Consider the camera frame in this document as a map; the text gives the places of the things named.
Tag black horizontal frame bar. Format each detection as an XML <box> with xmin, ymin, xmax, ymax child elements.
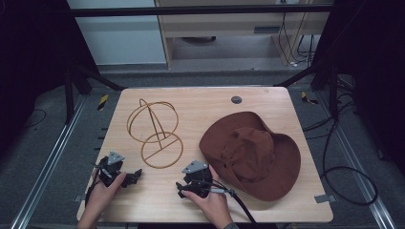
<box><xmin>67</xmin><ymin>4</ymin><xmax>334</xmax><ymax>18</ymax></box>

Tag gold wire hat stand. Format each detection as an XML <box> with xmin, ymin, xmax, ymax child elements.
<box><xmin>126</xmin><ymin>97</ymin><xmax>184</xmax><ymax>170</ymax></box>

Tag dark curtain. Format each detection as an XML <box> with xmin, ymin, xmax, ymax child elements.
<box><xmin>0</xmin><ymin>0</ymin><xmax>100</xmax><ymax>156</ymax></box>
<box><xmin>313</xmin><ymin>0</ymin><xmax>405</xmax><ymax>176</ymax></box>

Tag white cabinet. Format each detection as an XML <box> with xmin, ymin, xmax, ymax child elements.
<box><xmin>66</xmin><ymin>0</ymin><xmax>168</xmax><ymax>67</ymax></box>

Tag thin black floor cable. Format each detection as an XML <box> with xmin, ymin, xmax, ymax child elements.
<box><xmin>22</xmin><ymin>108</ymin><xmax>48</xmax><ymax>129</ymax></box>

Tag black looped floor cable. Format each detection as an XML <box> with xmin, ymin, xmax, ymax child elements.
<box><xmin>301</xmin><ymin>92</ymin><xmax>379</xmax><ymax>207</ymax></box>

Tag black metal stand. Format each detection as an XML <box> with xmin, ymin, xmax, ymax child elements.
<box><xmin>273</xmin><ymin>61</ymin><xmax>340</xmax><ymax>121</ymax></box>
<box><xmin>64</xmin><ymin>62</ymin><xmax>129</xmax><ymax>126</ymax></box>

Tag brown wide-brim hat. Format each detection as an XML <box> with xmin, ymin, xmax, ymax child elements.
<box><xmin>199</xmin><ymin>111</ymin><xmax>302</xmax><ymax>202</ymax></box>

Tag light wooden desk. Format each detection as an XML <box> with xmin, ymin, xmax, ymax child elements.
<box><xmin>154</xmin><ymin>0</ymin><xmax>335</xmax><ymax>70</ymax></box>

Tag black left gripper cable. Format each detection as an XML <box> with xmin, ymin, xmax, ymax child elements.
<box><xmin>84</xmin><ymin>164</ymin><xmax>103</xmax><ymax>208</ymax></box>

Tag yellow black tape strip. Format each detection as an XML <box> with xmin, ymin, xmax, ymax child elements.
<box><xmin>301</xmin><ymin>91</ymin><xmax>319</xmax><ymax>106</ymax></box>
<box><xmin>96</xmin><ymin>94</ymin><xmax>110</xmax><ymax>112</ymax></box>

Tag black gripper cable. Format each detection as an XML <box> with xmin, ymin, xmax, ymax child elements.
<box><xmin>84</xmin><ymin>164</ymin><xmax>103</xmax><ymax>208</ymax></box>
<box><xmin>190</xmin><ymin>178</ymin><xmax>260</xmax><ymax>229</ymax></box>

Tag person's right hand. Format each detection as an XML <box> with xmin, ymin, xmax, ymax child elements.
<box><xmin>181</xmin><ymin>164</ymin><xmax>234</xmax><ymax>229</ymax></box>

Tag hanging black cables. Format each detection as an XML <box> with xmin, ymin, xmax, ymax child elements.
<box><xmin>277</xmin><ymin>11</ymin><xmax>317</xmax><ymax>69</ymax></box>

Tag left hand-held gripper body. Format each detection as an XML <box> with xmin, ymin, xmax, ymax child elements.
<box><xmin>95</xmin><ymin>150</ymin><xmax>127</xmax><ymax>188</ymax></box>

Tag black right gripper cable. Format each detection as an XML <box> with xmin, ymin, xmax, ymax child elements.
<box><xmin>190</xmin><ymin>178</ymin><xmax>260</xmax><ymax>229</ymax></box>

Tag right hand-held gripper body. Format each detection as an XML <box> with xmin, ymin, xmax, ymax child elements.
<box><xmin>181</xmin><ymin>159</ymin><xmax>214</xmax><ymax>198</ymax></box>

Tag aluminium floor rail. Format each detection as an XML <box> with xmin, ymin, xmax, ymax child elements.
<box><xmin>314</xmin><ymin>90</ymin><xmax>397</xmax><ymax>229</ymax></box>
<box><xmin>10</xmin><ymin>94</ymin><xmax>88</xmax><ymax>229</ymax></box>

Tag person's left hand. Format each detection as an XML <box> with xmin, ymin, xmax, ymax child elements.
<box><xmin>84</xmin><ymin>168</ymin><xmax>128</xmax><ymax>209</ymax></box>

